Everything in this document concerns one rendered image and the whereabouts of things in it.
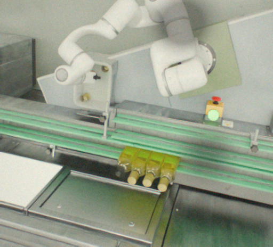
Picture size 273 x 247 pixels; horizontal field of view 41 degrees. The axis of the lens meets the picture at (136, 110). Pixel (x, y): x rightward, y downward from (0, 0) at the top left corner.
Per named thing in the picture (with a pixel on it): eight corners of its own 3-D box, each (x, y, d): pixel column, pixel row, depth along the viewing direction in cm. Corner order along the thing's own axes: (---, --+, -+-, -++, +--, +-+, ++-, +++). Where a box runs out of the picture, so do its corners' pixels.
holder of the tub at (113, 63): (80, 109, 177) (74, 115, 170) (82, 54, 167) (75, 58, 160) (113, 115, 174) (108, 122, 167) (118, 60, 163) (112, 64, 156)
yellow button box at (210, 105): (205, 114, 161) (203, 120, 155) (208, 98, 158) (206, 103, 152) (221, 116, 160) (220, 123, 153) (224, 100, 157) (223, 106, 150)
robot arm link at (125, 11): (129, 41, 125) (139, 54, 139) (172, -4, 124) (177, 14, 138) (98, 13, 130) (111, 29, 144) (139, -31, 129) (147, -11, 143)
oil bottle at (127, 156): (129, 148, 163) (114, 172, 143) (130, 137, 160) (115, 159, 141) (142, 151, 161) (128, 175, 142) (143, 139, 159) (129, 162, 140)
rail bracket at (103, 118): (106, 130, 162) (97, 142, 151) (109, 95, 156) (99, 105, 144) (113, 132, 161) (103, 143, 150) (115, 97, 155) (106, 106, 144)
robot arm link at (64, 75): (73, 44, 129) (92, 62, 128) (84, 47, 140) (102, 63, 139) (48, 75, 133) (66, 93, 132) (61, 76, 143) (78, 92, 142)
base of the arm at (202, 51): (176, 40, 146) (171, 47, 132) (208, 33, 142) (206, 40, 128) (184, 77, 150) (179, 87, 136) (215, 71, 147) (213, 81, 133)
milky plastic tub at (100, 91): (80, 99, 175) (72, 105, 167) (82, 54, 167) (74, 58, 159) (114, 106, 171) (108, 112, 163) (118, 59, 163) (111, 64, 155)
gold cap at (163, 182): (167, 176, 135) (165, 182, 131) (170, 184, 136) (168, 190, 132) (158, 178, 136) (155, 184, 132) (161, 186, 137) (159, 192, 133)
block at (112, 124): (112, 121, 168) (106, 126, 161) (113, 102, 164) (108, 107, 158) (119, 122, 167) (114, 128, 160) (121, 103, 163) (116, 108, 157)
